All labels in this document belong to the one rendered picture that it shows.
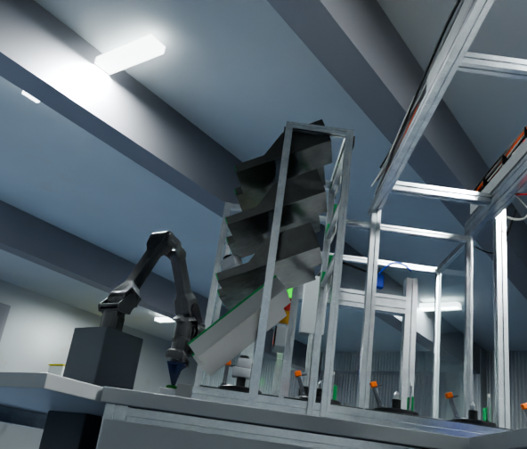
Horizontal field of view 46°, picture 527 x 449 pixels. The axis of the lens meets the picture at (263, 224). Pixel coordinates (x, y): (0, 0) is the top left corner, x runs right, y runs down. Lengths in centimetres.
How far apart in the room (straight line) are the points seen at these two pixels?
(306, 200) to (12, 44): 232
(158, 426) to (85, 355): 56
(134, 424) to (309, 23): 202
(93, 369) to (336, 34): 182
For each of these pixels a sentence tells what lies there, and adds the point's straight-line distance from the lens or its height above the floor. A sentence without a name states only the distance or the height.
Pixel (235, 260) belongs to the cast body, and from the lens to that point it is 164.
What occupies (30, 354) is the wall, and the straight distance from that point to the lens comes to 1030.
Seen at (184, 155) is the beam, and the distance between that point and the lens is 434.
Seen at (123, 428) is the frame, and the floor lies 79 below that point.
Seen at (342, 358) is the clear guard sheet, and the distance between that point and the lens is 345.
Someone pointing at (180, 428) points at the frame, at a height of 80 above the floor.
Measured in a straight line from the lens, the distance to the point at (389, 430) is 131.
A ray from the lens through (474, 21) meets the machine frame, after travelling 203.
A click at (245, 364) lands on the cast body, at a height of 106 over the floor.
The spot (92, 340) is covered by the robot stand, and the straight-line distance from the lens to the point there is 179.
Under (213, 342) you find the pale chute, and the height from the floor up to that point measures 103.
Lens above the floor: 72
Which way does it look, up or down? 23 degrees up
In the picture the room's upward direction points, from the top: 8 degrees clockwise
